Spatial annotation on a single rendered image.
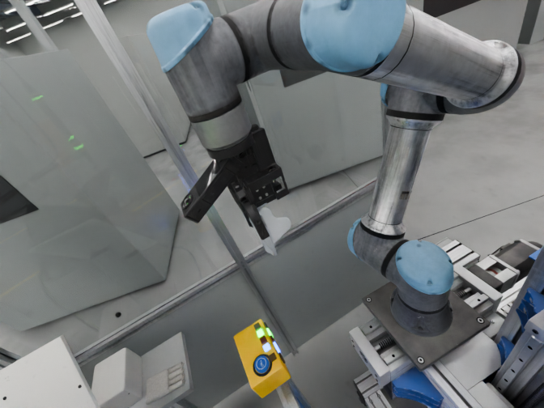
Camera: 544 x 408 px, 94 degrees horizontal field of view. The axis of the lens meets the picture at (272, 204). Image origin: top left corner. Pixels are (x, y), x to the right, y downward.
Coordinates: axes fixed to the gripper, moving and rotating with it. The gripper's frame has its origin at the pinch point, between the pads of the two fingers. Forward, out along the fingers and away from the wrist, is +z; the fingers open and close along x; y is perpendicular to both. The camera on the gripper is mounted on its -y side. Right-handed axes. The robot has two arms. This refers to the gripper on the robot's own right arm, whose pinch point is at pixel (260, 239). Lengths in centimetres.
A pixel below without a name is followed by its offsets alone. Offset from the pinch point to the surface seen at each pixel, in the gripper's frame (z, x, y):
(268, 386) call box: 45.3, -3.5, -15.9
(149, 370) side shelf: 62, 34, -59
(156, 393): 60, 22, -55
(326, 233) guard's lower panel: 61, 46, 36
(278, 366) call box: 40.7, -2.7, -10.6
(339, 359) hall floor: 148, 27, 15
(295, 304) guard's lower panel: 99, 46, 6
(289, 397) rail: 62, -3, -14
